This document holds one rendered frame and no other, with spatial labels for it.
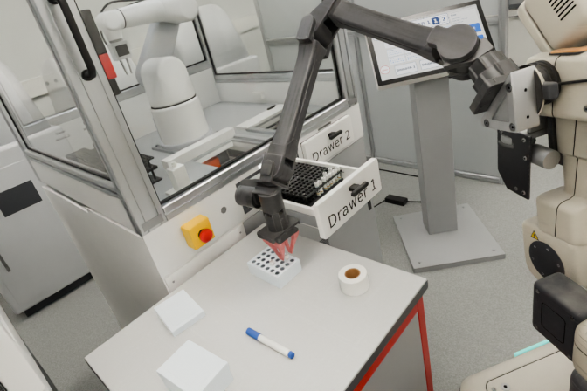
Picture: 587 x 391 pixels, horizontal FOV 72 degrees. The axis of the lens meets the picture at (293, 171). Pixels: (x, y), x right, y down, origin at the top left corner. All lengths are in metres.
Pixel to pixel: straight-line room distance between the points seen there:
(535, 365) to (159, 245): 1.16
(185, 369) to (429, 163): 1.60
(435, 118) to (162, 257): 1.43
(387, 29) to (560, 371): 1.10
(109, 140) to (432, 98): 1.47
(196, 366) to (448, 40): 0.83
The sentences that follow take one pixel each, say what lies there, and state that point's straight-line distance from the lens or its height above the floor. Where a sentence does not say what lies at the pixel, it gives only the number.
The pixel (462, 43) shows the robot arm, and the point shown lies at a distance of 0.89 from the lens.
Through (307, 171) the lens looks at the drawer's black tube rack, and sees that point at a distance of 1.30.
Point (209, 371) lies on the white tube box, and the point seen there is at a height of 0.81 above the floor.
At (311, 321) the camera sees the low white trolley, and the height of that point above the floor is 0.76.
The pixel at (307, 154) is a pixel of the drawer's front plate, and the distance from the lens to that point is 1.47.
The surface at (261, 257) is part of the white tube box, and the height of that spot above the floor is 0.80.
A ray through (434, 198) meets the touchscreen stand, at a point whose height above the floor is 0.27.
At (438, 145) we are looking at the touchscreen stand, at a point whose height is 0.57.
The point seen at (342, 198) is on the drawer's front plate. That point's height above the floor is 0.89.
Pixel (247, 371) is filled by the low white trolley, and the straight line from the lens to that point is 0.93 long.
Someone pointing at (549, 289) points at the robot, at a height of 0.75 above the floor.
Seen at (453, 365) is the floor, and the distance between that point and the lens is 1.84.
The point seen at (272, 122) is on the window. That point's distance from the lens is 1.37.
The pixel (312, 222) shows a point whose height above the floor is 0.85.
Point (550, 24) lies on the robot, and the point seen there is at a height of 1.28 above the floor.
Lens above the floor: 1.45
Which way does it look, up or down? 25 degrees down
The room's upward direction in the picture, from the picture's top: 14 degrees counter-clockwise
